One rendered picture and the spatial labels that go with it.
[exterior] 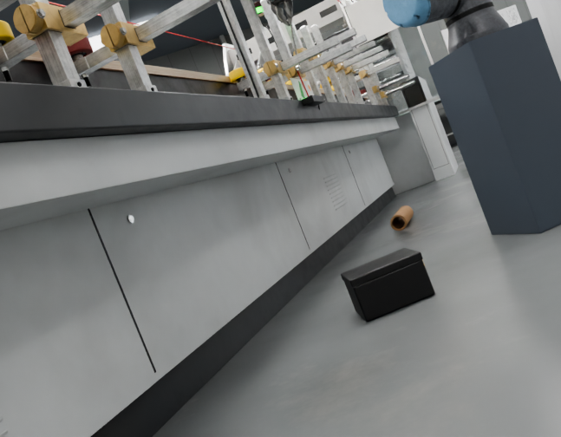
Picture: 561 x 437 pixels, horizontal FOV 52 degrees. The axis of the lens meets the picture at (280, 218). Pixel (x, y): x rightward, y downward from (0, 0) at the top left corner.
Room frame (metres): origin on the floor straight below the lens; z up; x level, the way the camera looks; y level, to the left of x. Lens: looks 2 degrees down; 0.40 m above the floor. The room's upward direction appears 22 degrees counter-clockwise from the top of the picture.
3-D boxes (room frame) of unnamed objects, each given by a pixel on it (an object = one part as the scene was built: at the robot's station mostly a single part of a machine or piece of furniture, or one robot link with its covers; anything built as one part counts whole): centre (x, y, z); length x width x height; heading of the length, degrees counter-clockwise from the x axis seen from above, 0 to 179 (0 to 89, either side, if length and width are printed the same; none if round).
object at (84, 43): (1.40, 0.31, 0.85); 0.08 x 0.08 x 0.11
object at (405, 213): (2.99, -0.59, 0.04); 0.30 x 0.08 x 0.08; 159
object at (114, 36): (1.32, 0.17, 0.84); 0.13 x 0.06 x 0.05; 159
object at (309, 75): (2.70, -0.37, 0.86); 0.03 x 0.03 x 0.48; 69
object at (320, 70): (2.93, -0.46, 0.88); 0.03 x 0.03 x 0.48; 69
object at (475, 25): (1.84, -0.79, 0.65); 0.19 x 0.19 x 0.10
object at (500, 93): (1.84, -0.79, 0.30); 0.25 x 0.25 x 0.60; 13
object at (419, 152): (5.36, -0.82, 0.95); 1.65 x 0.70 x 1.90; 69
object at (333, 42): (2.26, -0.24, 0.84); 0.43 x 0.03 x 0.04; 69
